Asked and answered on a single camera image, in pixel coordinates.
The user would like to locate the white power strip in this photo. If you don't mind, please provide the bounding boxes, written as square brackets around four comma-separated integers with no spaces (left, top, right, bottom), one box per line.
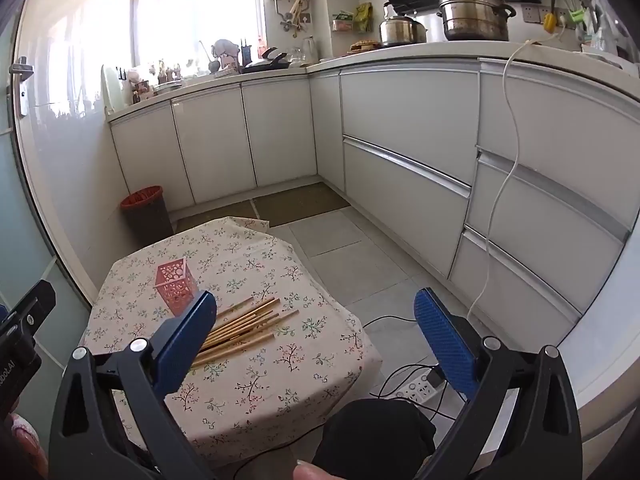
[395,374,440,402]

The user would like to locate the row of white kitchen cabinets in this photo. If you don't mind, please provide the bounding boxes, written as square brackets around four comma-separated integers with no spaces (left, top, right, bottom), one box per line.
[107,55,640,461]

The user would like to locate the black frying pan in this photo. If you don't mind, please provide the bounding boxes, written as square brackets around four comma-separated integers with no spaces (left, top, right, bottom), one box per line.
[242,47,291,73]

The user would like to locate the white cable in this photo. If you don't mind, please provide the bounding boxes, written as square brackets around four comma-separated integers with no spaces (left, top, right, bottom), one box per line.
[467,12,571,321]

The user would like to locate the black ladle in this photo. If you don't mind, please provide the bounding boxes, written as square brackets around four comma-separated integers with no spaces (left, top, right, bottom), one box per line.
[200,40,221,73]

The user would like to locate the brown floor mat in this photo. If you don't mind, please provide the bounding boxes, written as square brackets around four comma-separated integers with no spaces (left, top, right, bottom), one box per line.
[252,182,351,228]
[172,200,258,233]

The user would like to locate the kitchen window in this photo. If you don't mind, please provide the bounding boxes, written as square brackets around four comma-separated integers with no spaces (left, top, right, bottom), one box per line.
[132,0,266,68]

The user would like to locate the bundle of wooden chopsticks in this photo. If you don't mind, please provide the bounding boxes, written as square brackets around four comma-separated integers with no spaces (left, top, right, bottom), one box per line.
[192,296,301,367]

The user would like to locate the large steel steamer pot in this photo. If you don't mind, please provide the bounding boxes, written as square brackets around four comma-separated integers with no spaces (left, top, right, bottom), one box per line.
[436,0,517,42]

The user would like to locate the person's right hand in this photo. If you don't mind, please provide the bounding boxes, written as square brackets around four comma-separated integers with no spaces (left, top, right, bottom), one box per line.
[292,461,351,480]

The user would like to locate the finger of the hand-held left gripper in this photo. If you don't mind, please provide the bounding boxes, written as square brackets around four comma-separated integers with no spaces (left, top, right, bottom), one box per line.
[0,280,56,346]

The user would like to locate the grey figurine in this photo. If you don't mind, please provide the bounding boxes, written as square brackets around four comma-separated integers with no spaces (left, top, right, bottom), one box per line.
[212,39,241,68]

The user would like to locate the frosted glass door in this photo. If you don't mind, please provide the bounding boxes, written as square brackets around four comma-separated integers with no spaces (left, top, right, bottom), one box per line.
[0,0,96,480]

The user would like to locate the pink perforated chopstick holder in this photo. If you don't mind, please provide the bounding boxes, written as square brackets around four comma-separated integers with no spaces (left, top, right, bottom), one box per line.
[154,257,200,318]

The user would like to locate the brown trash bin red liner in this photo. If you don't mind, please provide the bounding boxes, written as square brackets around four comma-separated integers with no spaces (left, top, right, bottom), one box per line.
[120,186,174,248]

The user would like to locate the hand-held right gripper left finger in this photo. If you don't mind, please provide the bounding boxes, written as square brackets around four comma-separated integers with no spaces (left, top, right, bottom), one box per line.
[48,290,218,480]

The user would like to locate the steel kettle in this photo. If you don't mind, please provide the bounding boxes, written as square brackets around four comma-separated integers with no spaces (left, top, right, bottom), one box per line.
[379,2,428,46]

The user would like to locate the floral tablecloth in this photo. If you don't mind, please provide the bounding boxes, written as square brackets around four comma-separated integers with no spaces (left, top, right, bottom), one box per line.
[82,216,383,456]

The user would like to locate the silver door handle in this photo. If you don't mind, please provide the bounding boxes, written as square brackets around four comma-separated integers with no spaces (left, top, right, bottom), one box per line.
[9,56,30,119]

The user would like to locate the black cable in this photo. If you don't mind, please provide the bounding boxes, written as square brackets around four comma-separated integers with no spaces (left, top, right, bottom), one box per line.
[362,315,423,333]

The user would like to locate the row of small ornaments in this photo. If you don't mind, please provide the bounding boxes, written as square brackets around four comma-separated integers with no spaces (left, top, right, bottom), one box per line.
[127,60,183,93]

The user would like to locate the cluttered utensil rack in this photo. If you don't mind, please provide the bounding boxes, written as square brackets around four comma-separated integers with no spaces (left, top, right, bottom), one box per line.
[562,0,636,56]

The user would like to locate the person's black trouser leg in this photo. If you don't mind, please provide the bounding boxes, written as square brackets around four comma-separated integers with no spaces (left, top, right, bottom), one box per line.
[312,399,437,480]

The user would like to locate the person's left hand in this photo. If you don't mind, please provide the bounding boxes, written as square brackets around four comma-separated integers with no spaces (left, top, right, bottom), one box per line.
[0,412,49,480]

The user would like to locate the white cutting board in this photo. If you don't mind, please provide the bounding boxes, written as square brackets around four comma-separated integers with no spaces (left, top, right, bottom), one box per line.
[101,64,123,113]

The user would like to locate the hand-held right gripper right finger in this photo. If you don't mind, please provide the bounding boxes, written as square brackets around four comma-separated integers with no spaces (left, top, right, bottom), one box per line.
[413,287,583,480]

